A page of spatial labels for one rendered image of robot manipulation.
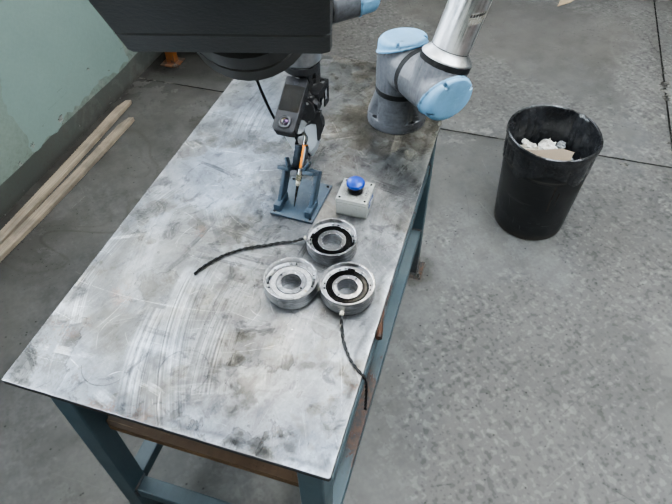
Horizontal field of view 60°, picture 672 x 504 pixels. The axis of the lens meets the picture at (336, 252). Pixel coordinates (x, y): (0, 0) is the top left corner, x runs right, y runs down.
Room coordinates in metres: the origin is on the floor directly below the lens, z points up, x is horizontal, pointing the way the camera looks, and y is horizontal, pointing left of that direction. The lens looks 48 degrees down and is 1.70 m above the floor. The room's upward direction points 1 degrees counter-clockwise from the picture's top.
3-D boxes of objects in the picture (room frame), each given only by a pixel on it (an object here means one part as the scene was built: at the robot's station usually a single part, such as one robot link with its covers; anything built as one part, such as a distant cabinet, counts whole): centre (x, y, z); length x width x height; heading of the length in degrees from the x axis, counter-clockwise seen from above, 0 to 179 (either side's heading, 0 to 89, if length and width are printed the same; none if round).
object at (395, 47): (1.28, -0.17, 0.97); 0.13 x 0.12 x 0.14; 28
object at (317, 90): (1.02, 0.06, 1.06); 0.09 x 0.08 x 0.12; 160
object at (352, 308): (0.70, -0.02, 0.82); 0.10 x 0.10 x 0.04
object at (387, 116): (1.29, -0.16, 0.85); 0.15 x 0.15 x 0.10
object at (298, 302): (0.71, 0.09, 0.82); 0.10 x 0.10 x 0.04
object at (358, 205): (0.96, -0.05, 0.82); 0.08 x 0.07 x 0.05; 162
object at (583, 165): (1.72, -0.79, 0.21); 0.34 x 0.34 x 0.43
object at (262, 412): (1.01, 0.12, 0.79); 1.20 x 0.60 x 0.02; 162
